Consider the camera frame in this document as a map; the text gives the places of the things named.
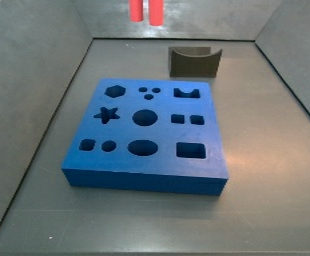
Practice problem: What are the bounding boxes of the blue shape-sorter block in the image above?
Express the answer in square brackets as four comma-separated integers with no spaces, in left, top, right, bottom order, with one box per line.
[62,78,229,195]

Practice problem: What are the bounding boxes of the red prong object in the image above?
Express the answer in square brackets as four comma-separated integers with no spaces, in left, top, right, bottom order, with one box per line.
[128,0,165,26]

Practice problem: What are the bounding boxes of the dark grey curved holder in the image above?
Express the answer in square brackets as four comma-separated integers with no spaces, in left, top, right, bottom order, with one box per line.
[169,46,223,78]

